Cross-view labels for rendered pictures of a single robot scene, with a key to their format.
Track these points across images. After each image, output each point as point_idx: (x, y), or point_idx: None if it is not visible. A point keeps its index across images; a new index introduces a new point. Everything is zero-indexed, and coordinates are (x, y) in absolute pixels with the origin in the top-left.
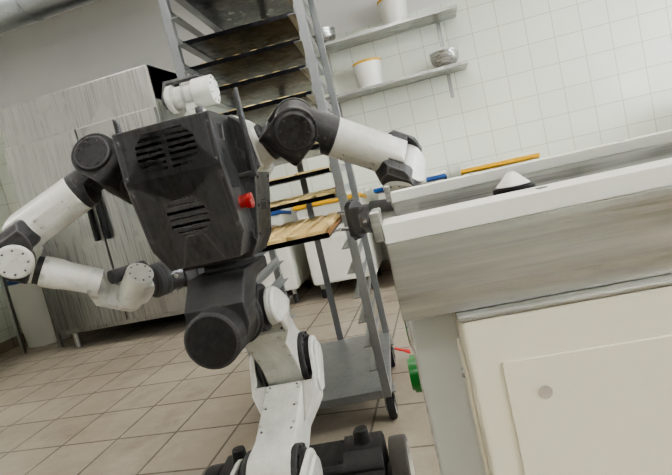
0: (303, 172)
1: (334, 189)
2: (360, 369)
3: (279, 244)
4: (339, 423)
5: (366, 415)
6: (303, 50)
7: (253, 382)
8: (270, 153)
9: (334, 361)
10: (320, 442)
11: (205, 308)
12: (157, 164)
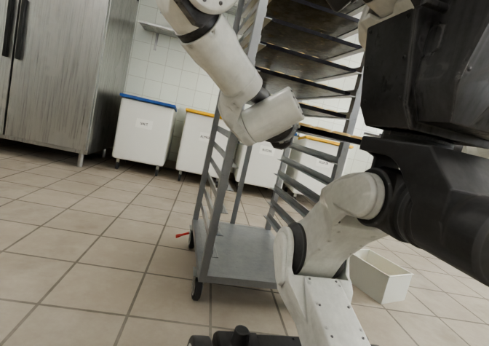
0: (327, 85)
1: None
2: (270, 258)
3: (357, 140)
4: (247, 299)
5: (267, 297)
6: None
7: (287, 266)
8: None
9: (240, 242)
10: (238, 315)
11: (478, 194)
12: None
